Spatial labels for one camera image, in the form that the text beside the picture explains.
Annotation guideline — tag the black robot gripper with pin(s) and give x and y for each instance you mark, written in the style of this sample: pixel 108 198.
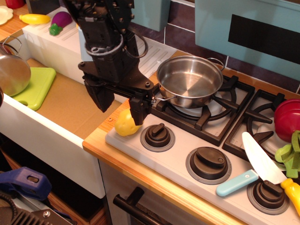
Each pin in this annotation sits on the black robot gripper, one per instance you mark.
pixel 114 66

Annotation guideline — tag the yellow toy potato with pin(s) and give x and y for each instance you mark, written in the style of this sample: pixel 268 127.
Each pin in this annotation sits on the yellow toy potato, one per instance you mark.
pixel 125 124

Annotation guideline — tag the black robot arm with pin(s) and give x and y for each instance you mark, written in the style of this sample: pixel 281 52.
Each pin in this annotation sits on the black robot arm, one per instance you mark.
pixel 119 11

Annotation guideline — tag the stainless steel pan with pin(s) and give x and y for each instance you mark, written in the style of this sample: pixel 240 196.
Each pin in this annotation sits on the stainless steel pan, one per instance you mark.
pixel 188 81

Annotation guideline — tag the steel pot in sink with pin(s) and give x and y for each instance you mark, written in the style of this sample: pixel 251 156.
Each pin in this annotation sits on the steel pot in sink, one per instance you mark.
pixel 15 73

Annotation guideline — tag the left black stove knob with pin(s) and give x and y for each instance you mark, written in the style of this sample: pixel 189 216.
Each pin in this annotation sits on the left black stove knob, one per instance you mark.
pixel 157 138

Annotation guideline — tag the black stove knob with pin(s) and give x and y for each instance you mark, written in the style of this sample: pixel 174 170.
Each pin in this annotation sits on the black stove knob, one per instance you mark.
pixel 267 197
pixel 157 138
pixel 208 165

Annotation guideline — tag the light blue plastic cup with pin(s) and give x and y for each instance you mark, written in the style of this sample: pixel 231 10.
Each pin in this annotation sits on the light blue plastic cup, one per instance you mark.
pixel 84 54

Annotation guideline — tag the green cutting board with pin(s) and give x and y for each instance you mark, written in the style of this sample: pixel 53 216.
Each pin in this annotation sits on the green cutting board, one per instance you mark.
pixel 40 82

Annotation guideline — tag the grey toy stove top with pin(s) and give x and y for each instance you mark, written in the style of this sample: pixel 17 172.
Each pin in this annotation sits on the grey toy stove top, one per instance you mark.
pixel 172 165

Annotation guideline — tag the left black burner grate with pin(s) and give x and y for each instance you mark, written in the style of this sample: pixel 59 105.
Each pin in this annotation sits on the left black burner grate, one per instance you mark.
pixel 211 122

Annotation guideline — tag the black burner grate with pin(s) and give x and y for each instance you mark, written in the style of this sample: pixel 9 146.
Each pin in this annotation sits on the black burner grate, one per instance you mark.
pixel 257 119
pixel 211 122

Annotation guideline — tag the teal hanging box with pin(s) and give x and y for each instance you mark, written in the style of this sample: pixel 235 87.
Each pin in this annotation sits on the teal hanging box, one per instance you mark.
pixel 152 14

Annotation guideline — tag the purple toy eggplant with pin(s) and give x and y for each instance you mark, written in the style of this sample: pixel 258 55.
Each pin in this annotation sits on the purple toy eggplant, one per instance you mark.
pixel 59 22

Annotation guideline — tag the middle black stove knob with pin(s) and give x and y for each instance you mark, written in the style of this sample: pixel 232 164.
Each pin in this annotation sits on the middle black stove knob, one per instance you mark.
pixel 208 165

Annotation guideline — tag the blue clamp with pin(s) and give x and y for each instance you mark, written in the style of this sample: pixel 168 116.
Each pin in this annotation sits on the blue clamp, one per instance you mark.
pixel 26 182

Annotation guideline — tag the yellow toy squash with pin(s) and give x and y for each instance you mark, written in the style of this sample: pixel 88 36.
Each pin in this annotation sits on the yellow toy squash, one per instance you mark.
pixel 34 18

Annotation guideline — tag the right black burner grate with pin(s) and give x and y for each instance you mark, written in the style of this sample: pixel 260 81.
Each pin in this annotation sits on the right black burner grate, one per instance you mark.
pixel 257 119

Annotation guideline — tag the white flower plate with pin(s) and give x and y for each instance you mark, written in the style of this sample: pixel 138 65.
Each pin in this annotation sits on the white flower plate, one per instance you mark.
pixel 5 14

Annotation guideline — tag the red cup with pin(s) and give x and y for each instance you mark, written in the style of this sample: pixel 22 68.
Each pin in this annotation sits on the red cup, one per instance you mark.
pixel 14 4

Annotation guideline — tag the white blue toy knife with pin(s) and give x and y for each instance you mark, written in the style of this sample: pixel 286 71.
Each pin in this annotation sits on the white blue toy knife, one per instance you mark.
pixel 263 167

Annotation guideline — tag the teal microwave cabinet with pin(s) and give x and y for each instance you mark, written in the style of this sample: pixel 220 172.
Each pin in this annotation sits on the teal microwave cabinet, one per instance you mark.
pixel 265 33

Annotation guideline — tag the red toy bowl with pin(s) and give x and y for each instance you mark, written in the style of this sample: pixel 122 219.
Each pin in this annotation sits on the red toy bowl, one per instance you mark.
pixel 287 119

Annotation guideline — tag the green felt toy vegetable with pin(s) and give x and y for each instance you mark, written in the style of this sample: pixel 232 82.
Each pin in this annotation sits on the green felt toy vegetable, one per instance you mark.
pixel 289 155

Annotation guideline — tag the right black stove knob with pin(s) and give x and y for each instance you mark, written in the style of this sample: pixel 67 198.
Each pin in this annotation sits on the right black stove knob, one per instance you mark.
pixel 267 197

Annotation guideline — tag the black oven door handle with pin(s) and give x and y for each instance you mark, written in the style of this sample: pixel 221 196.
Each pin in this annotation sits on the black oven door handle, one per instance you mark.
pixel 129 206

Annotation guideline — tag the black metal mount base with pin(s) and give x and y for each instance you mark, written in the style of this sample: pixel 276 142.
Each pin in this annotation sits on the black metal mount base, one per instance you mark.
pixel 18 210

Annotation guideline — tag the yellow toy handle piece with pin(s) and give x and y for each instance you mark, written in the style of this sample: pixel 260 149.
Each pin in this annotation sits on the yellow toy handle piece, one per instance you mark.
pixel 292 190

